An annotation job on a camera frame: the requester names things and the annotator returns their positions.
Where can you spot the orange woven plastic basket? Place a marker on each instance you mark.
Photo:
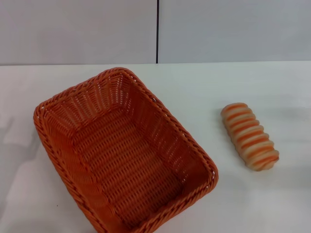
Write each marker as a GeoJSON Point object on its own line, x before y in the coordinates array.
{"type": "Point", "coordinates": [126, 155]}

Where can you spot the striped orange cream bread loaf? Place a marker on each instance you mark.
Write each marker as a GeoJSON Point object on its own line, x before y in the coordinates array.
{"type": "Point", "coordinates": [247, 136]}

